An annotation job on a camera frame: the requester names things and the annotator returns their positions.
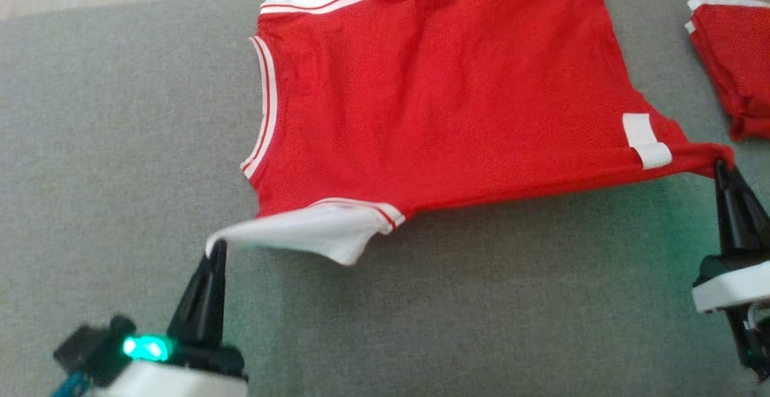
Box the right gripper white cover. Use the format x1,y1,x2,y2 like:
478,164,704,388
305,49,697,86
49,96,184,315
692,161,770,315

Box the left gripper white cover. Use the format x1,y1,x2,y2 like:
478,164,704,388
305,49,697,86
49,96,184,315
90,239,250,397

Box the red white Bulls shorts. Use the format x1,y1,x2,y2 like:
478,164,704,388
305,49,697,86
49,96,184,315
685,0,770,142

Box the red white basketball jersey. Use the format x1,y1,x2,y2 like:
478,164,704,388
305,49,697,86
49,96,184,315
205,0,736,266

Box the large grey sofa seat cushion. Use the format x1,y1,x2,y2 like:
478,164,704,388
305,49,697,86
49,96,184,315
0,0,770,397

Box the teal plug black camera cable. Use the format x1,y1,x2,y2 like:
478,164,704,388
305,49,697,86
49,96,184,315
50,372,91,397

